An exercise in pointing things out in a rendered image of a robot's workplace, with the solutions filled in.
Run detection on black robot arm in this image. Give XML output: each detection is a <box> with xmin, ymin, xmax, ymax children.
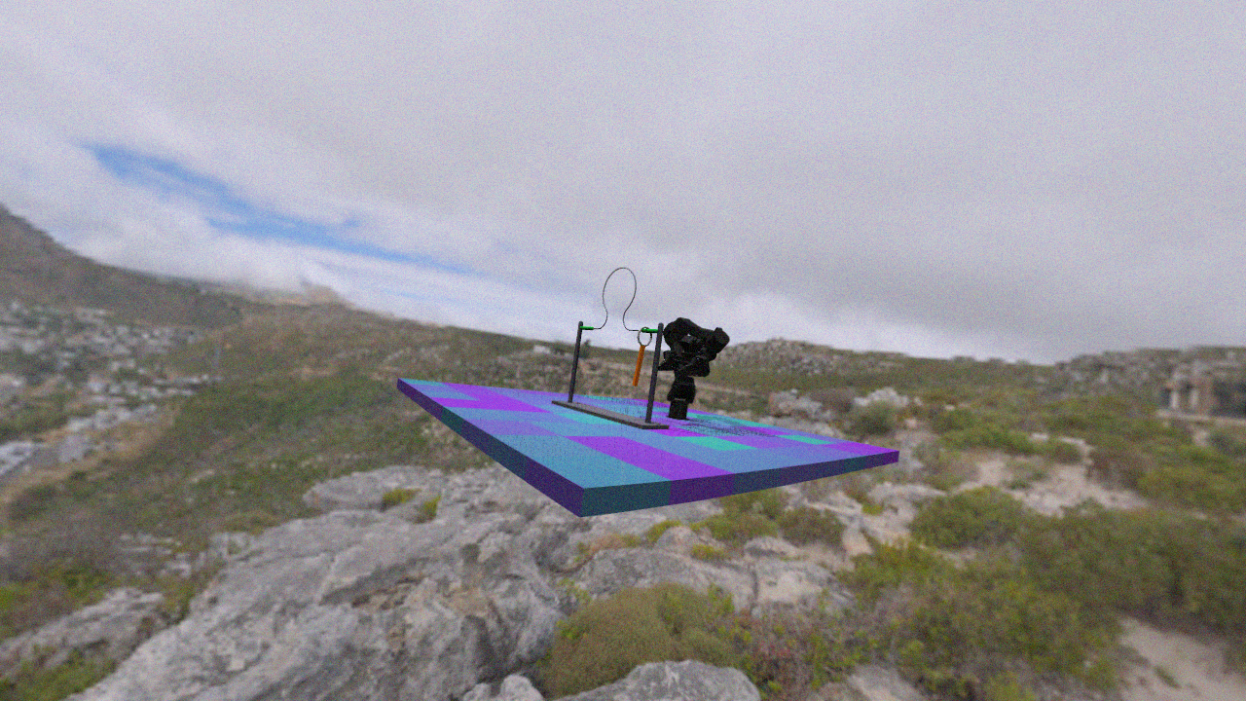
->
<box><xmin>663</xmin><ymin>318</ymin><xmax>730</xmax><ymax>420</ymax></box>

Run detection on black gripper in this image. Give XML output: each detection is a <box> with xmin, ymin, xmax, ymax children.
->
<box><xmin>658</xmin><ymin>350</ymin><xmax>710</xmax><ymax>377</ymax></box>

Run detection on orange bar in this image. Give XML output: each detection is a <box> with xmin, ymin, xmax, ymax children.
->
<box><xmin>632</xmin><ymin>326</ymin><xmax>652</xmax><ymax>387</ymax></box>

